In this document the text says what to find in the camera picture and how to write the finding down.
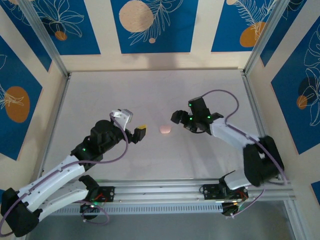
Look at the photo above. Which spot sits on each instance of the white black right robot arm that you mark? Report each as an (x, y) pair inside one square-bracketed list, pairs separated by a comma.
[(230, 136)]

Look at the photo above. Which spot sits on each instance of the aluminium frame post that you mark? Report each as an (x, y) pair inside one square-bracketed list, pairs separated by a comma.
[(42, 32), (265, 30)]

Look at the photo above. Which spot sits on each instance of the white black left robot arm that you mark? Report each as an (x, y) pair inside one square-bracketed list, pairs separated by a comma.
[(57, 178)]

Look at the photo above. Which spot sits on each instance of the pink earbud charging case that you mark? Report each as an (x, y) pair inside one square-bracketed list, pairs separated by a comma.
[(165, 129)]

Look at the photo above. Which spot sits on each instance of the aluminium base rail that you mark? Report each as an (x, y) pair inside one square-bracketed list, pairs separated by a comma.
[(160, 192)]

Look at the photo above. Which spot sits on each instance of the aluminium table side rail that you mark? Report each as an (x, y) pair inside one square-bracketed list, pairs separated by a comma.
[(260, 125), (54, 125)]

